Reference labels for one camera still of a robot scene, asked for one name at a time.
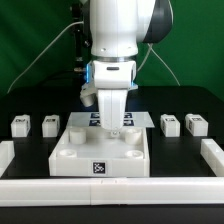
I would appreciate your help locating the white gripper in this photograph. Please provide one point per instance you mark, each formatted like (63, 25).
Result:
(113, 81)

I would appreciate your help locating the white square tabletop part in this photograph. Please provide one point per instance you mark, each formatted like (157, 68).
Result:
(93, 152)

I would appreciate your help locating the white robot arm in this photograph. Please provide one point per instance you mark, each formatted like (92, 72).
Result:
(117, 26)

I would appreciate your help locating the white sheet with AprilTags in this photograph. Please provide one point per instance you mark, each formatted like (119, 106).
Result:
(86, 119)

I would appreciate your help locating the white U-shaped obstacle fence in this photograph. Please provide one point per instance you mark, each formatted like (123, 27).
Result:
(105, 191)

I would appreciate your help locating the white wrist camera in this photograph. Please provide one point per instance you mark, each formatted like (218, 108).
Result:
(88, 96)

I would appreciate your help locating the black camera stand pole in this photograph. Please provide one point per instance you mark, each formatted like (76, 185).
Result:
(80, 38)

